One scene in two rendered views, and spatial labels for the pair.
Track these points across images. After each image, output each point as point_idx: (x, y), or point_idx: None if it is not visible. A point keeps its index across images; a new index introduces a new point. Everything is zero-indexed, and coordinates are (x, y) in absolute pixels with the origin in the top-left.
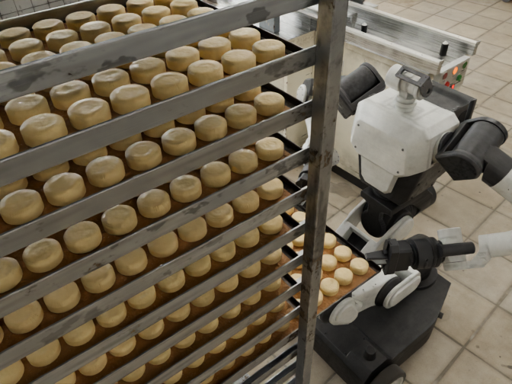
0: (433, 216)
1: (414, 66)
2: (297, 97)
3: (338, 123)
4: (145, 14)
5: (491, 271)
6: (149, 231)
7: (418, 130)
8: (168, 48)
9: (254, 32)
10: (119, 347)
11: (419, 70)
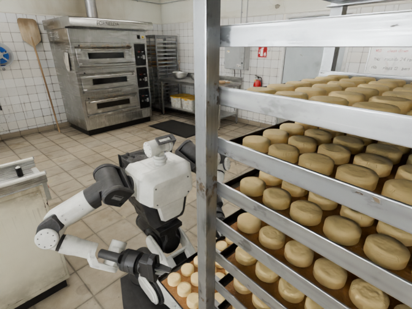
0: (85, 263)
1: (25, 188)
2: (41, 245)
3: None
4: (325, 91)
5: (140, 245)
6: None
7: (184, 162)
8: None
9: (322, 76)
10: None
11: (33, 187)
